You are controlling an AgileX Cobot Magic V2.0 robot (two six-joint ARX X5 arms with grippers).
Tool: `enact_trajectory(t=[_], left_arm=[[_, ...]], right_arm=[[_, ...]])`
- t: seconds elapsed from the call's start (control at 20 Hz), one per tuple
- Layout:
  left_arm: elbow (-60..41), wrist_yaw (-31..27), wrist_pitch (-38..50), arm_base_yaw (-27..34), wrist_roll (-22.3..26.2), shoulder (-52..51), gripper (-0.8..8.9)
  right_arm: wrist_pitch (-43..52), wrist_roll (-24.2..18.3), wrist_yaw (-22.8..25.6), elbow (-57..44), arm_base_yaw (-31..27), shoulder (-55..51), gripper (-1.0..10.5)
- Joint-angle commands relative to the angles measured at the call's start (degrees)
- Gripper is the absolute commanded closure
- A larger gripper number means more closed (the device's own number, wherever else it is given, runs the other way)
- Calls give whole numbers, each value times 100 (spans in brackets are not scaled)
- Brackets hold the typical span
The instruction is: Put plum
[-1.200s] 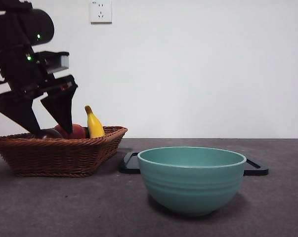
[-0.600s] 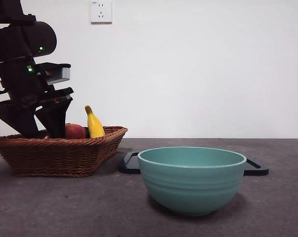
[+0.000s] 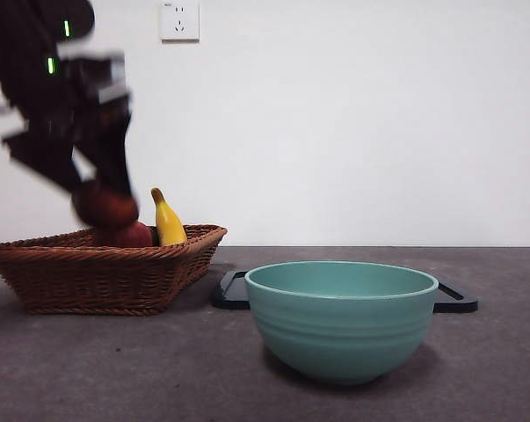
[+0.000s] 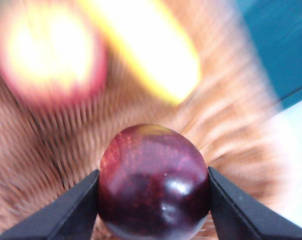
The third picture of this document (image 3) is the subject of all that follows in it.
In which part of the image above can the dark red plum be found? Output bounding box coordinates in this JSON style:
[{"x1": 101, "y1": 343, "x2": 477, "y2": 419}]
[{"x1": 70, "y1": 182, "x2": 141, "y2": 229}]

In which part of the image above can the teal ceramic bowl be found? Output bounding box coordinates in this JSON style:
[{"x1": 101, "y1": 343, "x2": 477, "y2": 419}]
[{"x1": 244, "y1": 260, "x2": 439, "y2": 386}]

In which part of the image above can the red orange peach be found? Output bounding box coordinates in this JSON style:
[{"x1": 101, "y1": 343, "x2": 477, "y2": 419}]
[{"x1": 95, "y1": 222, "x2": 154, "y2": 248}]

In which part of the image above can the yellow banana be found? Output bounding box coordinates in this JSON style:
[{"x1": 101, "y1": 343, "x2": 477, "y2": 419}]
[{"x1": 150, "y1": 187, "x2": 189, "y2": 247}]

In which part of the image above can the brown wicker basket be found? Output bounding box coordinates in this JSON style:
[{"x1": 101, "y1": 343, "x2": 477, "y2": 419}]
[{"x1": 0, "y1": 224, "x2": 229, "y2": 317}]

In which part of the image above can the dark green rectangular tray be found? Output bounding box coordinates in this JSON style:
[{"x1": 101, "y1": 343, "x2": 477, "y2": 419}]
[{"x1": 210, "y1": 270, "x2": 480, "y2": 314}]

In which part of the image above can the left gripper's grey camera box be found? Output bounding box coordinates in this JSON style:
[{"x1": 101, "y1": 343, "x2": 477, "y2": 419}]
[{"x1": 57, "y1": 52, "x2": 132, "y2": 106}]

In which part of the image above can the white wall socket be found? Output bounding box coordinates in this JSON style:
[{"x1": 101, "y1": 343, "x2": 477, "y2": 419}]
[{"x1": 161, "y1": 1, "x2": 201, "y2": 44}]

